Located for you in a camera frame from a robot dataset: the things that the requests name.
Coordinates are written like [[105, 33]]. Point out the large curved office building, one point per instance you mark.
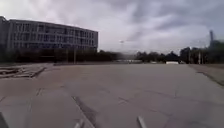
[[50, 38]]

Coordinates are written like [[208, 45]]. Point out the robot's own part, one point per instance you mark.
[[78, 124], [142, 122]]

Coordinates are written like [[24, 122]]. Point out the low white structure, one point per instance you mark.
[[172, 62]]

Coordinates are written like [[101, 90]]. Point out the light pole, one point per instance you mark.
[[122, 46]]

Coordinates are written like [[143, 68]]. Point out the reddish paved raised area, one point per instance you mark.
[[213, 72]]

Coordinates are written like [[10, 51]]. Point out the grey stone slab plaza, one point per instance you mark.
[[116, 90]]

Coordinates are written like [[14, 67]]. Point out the low planting bed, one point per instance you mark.
[[20, 71]]

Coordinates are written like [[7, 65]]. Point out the row of trees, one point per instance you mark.
[[186, 55]]

